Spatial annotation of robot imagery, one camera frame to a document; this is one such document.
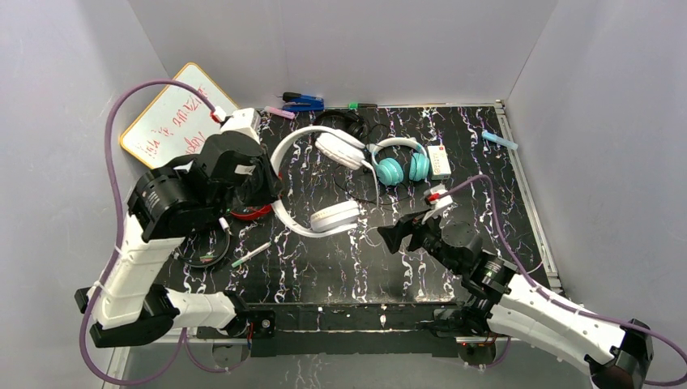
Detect small black headphones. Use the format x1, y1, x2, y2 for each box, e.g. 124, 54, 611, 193
311, 109, 393, 205

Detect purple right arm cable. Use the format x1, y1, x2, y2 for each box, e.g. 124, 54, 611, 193
426, 174, 687, 387

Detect black and white headphones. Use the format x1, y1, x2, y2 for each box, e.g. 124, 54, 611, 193
170, 217, 232, 269

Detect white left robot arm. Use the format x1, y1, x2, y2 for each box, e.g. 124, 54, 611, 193
75, 131, 281, 348

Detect yellow framed whiteboard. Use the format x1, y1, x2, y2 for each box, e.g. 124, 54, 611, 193
119, 86, 220, 169

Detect teal headphones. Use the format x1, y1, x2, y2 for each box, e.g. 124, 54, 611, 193
366, 137, 430, 186

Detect pink marker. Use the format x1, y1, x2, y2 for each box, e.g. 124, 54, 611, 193
264, 106, 296, 120

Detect red headphones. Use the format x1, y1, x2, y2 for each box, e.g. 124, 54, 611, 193
228, 175, 272, 221

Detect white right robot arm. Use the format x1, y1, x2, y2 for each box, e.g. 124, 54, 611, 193
378, 212, 653, 388

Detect white beige headphones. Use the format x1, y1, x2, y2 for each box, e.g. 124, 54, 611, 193
267, 125, 380, 242

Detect blue stapler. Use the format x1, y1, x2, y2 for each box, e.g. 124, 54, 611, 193
281, 92, 325, 113

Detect green capped marker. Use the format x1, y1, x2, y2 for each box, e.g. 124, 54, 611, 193
348, 102, 378, 110

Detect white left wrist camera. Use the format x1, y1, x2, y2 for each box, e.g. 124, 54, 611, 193
220, 108, 261, 143

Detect small white labelled box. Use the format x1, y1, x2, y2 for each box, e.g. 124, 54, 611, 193
427, 145, 452, 181

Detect white green capped pen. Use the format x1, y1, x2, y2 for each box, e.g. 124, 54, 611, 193
231, 242, 271, 268

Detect light blue marker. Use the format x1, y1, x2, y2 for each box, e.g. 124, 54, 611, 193
481, 130, 518, 151

